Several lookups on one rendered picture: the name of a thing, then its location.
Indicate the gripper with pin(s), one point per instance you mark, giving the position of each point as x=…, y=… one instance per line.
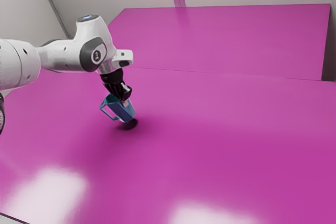
x=113, y=78

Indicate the teal faceted mug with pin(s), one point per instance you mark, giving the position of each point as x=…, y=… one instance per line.
x=119, y=110

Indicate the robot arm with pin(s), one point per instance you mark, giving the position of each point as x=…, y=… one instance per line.
x=65, y=53

